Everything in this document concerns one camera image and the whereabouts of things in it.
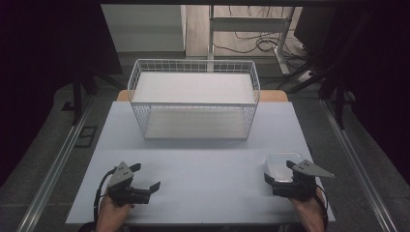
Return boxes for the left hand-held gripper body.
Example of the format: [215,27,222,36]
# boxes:
[105,161,153,207]

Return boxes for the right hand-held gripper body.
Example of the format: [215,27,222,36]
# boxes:
[272,159,337,201]

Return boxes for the clear plastic container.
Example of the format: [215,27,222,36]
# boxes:
[264,152,306,185]

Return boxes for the white wire basket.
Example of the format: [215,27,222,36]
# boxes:
[127,58,261,141]

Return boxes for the person's right hand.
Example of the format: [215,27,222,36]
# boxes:
[288,188,324,216]

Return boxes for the person's left hand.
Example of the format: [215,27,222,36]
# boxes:
[96,193,135,224]

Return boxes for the black tripod stand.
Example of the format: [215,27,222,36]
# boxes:
[62,62,125,127]
[277,56,357,131]

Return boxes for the dark curtain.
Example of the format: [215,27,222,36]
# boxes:
[317,0,410,187]
[0,0,124,188]

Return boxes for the white cabinet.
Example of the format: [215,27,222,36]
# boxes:
[101,4,188,54]

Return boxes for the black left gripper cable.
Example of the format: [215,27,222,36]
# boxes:
[93,167,118,223]

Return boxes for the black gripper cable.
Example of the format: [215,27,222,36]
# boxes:
[93,167,118,223]
[315,189,331,228]

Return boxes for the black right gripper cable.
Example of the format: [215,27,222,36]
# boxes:
[315,189,331,228]

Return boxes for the black rectangular floor frame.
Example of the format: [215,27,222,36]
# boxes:
[74,126,99,149]

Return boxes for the aluminium rail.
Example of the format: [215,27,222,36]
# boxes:
[319,99,398,232]
[15,96,95,232]

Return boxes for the black floor cables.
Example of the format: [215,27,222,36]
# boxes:
[212,5,312,61]

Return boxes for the white metal desk frame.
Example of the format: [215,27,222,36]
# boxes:
[207,4,296,76]

